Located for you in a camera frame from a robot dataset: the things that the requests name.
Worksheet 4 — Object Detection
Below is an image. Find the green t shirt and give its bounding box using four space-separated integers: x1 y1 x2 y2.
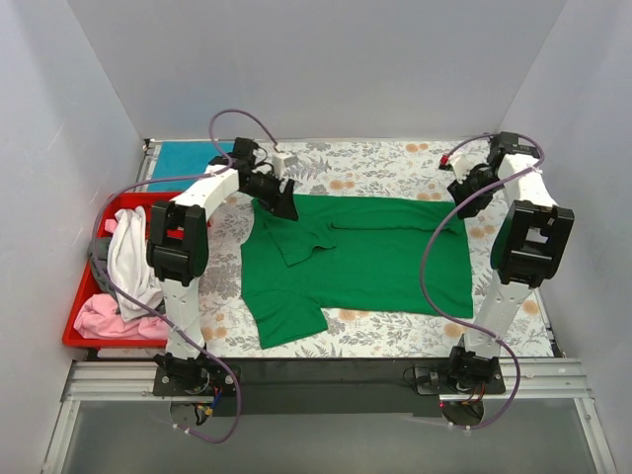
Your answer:
241 196 474 349

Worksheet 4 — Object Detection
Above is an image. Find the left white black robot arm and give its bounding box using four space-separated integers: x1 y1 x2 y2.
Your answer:
147 137 298 395

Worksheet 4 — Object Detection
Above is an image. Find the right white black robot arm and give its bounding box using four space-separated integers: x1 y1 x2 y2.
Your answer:
439 131 575 393

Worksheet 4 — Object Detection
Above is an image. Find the floral tablecloth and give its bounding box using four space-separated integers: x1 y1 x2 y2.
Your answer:
192 139 554 359

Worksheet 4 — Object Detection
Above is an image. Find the folded teal t shirt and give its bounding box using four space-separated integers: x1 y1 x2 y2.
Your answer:
147 141 233 193

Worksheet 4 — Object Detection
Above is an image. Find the white garment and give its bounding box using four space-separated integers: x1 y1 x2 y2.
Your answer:
107 205 163 309

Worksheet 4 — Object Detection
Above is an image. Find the grey garment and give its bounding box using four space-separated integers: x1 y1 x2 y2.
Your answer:
87 236 118 301

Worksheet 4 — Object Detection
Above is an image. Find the red plastic bin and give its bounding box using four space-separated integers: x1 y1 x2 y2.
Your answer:
62 192 203 348

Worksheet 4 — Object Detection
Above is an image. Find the pink garment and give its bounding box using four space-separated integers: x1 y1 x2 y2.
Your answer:
73 293 168 341

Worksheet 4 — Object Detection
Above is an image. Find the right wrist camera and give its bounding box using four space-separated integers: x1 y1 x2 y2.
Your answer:
438 153 475 184

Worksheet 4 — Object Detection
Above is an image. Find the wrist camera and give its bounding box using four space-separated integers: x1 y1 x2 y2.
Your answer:
438 153 475 184
272 151 298 179

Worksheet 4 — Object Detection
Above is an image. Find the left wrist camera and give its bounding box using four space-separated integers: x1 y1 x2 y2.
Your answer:
272 151 298 179

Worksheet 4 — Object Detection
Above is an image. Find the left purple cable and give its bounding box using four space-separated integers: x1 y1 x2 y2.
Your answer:
88 109 277 443

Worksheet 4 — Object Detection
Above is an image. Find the purple cable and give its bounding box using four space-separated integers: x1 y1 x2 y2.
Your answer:
88 109 277 443
419 132 544 432

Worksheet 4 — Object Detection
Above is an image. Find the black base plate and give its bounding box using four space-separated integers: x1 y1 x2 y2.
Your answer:
153 355 506 417

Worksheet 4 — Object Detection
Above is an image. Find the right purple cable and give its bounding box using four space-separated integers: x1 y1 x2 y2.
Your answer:
419 132 544 432

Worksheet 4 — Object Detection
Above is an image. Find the aluminium rail frame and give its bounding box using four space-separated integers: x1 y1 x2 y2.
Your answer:
43 358 616 473

